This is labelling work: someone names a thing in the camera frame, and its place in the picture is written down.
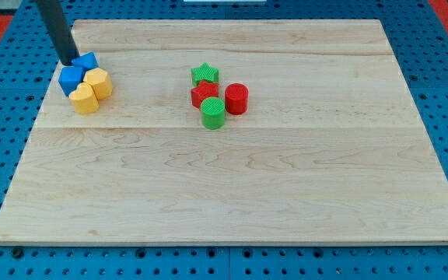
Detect blue cube block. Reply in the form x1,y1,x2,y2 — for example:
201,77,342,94
72,52,99,71

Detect green cylinder block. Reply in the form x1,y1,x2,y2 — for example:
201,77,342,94
200,97,226,130

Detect red cylinder block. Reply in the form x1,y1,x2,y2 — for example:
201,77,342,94
225,83,249,115

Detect red star block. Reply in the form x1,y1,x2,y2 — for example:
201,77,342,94
191,80,219,109

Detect green star block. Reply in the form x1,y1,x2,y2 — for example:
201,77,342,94
191,62,219,86

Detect light wooden board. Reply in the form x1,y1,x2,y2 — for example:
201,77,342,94
0,19,448,247

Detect yellow hexagon block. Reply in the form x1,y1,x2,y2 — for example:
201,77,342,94
83,68,113,100

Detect yellow heart block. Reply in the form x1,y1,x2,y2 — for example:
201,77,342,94
68,82,99,114

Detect blue pentagon block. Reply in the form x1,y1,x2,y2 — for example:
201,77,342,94
58,66,86,96

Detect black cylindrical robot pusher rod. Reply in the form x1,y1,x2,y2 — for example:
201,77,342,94
35,0,79,66

